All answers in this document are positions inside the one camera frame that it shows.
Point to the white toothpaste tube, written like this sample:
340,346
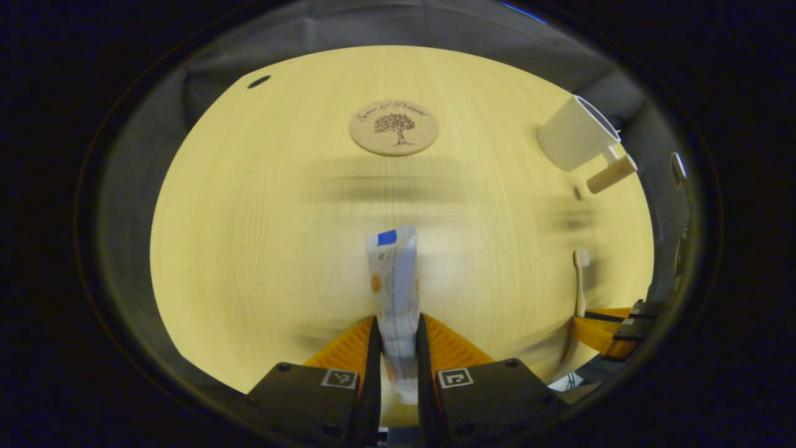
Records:
395,280

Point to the white cup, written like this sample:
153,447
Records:
572,137

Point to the round cork coaster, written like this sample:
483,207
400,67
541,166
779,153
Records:
394,127

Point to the beige toothbrush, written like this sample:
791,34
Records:
580,286

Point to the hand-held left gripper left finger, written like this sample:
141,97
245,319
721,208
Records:
373,386

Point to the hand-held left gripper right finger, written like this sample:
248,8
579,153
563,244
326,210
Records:
425,398

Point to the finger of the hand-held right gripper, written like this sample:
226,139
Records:
606,336
640,310

